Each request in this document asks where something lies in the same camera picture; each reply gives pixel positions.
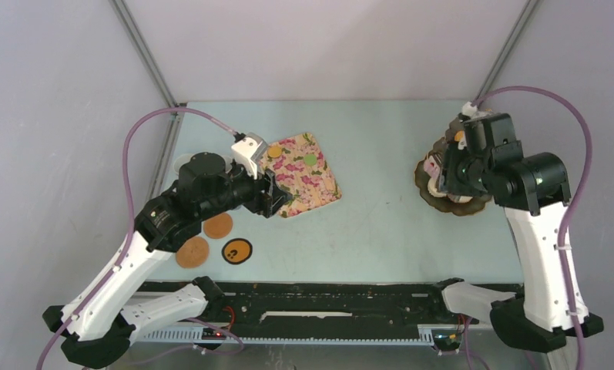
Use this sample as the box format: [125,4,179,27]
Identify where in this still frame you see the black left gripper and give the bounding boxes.
[198,158,293,220]

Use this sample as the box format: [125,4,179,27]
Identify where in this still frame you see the white donut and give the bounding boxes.
[427,178,448,198]

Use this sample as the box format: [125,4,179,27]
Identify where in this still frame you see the three tier black cake stand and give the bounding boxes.
[414,113,492,217]

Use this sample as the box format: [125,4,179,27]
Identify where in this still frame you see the orange round biscuit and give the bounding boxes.
[454,130,465,143]

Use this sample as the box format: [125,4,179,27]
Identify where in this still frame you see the floral rectangular tray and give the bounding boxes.
[262,133,342,218]

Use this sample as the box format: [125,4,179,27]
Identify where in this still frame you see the green round biscuit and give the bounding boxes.
[303,153,318,167]

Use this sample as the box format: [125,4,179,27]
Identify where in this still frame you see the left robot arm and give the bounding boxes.
[42,152,290,369]

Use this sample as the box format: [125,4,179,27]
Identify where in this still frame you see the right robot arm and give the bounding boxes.
[428,113,604,353]

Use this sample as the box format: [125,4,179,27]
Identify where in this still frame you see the small yellow cookie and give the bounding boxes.
[267,146,283,159]

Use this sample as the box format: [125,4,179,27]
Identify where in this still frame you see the upper wooden round coaster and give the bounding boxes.
[203,213,233,239]

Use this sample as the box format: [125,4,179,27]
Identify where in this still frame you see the wooden round coaster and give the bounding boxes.
[203,213,233,239]
[176,236,210,269]

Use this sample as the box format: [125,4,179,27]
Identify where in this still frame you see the orange question mark coaster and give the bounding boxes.
[221,238,253,265]

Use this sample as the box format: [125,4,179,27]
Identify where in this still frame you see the lower wooden round coaster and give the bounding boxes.
[176,236,210,269]

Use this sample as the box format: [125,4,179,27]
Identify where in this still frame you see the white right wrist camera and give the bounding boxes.
[461,101,492,119]

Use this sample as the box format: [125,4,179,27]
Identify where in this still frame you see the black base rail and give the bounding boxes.
[133,279,537,342]

